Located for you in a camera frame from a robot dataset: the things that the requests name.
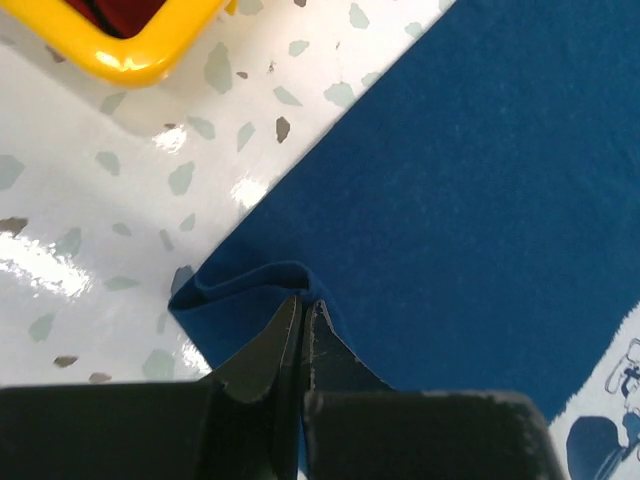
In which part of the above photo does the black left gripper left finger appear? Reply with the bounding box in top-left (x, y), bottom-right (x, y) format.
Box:
top-left (1, 296), bottom-right (303, 479)

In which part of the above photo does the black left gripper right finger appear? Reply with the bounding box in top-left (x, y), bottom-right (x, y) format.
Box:
top-left (303, 301), bottom-right (564, 479)

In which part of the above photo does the blue printed t-shirt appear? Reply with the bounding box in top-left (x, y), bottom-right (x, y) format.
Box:
top-left (169, 1), bottom-right (639, 479)

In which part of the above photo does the yellow plastic bin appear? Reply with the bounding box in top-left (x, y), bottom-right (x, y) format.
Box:
top-left (1, 1), bottom-right (238, 88)

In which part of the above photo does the red t-shirt in bin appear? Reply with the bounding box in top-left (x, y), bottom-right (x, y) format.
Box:
top-left (66, 0), bottom-right (165, 39)

